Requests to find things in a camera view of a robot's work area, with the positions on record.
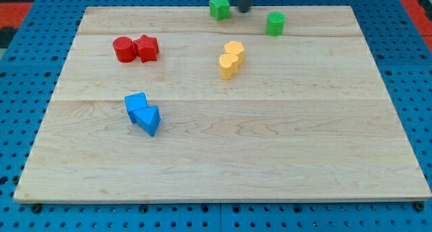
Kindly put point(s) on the green cylinder block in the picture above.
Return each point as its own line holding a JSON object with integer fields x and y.
{"x": 275, "y": 23}

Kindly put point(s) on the wooden board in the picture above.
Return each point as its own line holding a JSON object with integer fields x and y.
{"x": 306, "y": 117}

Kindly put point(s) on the yellow heart block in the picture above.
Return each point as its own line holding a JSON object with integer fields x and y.
{"x": 228, "y": 65}

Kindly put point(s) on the yellow hexagon block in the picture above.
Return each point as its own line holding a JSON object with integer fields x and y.
{"x": 235, "y": 48}

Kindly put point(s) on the blue triangle block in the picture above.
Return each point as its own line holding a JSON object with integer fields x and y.
{"x": 148, "y": 119}

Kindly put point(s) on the blue cube block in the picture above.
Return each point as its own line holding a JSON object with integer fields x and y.
{"x": 135, "y": 102}

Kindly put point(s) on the red star block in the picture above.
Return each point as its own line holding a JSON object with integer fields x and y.
{"x": 147, "y": 48}

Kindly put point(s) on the green star block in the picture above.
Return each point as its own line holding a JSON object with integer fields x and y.
{"x": 220, "y": 9}

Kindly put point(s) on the red cylinder block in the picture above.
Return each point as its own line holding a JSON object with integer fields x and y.
{"x": 124, "y": 49}

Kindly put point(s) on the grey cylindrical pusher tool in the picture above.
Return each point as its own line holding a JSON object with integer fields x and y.
{"x": 244, "y": 0}

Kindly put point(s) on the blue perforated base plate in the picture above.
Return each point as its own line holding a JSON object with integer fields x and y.
{"x": 32, "y": 64}

